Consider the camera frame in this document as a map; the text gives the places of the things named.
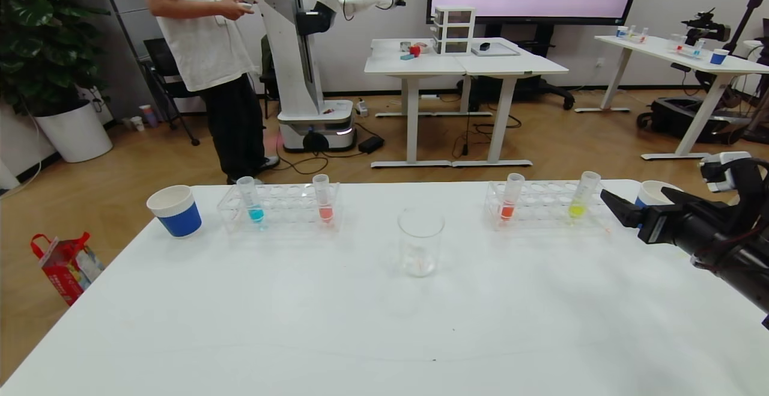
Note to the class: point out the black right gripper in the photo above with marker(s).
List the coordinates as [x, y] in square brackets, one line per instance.
[656, 226]

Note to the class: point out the test tube with yellow liquid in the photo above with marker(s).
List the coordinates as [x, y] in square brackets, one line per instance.
[577, 208]

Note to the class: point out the test tube with red liquid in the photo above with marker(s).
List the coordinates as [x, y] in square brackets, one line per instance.
[507, 209]
[325, 209]

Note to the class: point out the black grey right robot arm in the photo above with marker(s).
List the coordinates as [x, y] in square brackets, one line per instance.
[745, 252]

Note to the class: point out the black wheeled robot base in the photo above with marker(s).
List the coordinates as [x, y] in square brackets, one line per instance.
[679, 118]

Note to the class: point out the clear plastic test tube rack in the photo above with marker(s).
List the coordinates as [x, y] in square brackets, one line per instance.
[685, 49]
[634, 37]
[544, 206]
[288, 209]

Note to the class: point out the clear glass beaker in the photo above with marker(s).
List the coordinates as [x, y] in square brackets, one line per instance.
[420, 252]

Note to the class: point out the test tube with blue liquid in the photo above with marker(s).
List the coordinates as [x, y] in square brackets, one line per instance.
[255, 212]

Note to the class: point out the blue sleeved white paper cup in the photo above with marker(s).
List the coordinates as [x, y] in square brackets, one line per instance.
[719, 57]
[652, 191]
[179, 218]

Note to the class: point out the black display stand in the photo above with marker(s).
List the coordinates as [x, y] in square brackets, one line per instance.
[544, 89]

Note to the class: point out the long white standing desk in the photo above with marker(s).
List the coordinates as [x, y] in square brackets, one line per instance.
[655, 46]

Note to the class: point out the flat grey tray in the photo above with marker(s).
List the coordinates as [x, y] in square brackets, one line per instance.
[501, 51]

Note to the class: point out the clear plastic drawer unit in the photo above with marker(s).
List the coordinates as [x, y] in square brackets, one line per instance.
[453, 31]

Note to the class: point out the black power adapter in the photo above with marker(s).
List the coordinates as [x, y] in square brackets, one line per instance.
[371, 144]

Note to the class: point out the white humanoid robot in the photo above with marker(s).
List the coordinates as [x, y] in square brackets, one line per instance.
[291, 53]

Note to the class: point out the person in white shirt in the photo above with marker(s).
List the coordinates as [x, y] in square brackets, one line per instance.
[204, 35]

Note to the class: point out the purple drink tumbler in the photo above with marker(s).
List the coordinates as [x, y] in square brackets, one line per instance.
[149, 116]

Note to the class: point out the black office chair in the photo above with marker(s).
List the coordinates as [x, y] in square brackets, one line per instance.
[157, 59]

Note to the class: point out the small white floor cup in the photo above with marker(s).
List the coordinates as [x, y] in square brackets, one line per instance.
[137, 124]

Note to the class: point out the white plant pot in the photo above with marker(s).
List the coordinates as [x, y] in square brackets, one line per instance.
[75, 133]

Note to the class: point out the red paper gift bag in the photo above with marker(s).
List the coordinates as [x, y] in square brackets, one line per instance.
[69, 268]

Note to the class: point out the large green leafy plant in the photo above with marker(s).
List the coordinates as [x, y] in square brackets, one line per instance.
[42, 35]

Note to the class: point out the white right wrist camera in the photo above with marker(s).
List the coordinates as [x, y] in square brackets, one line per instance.
[721, 170]

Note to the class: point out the black camera tripod rig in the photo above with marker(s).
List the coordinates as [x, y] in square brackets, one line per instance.
[703, 25]

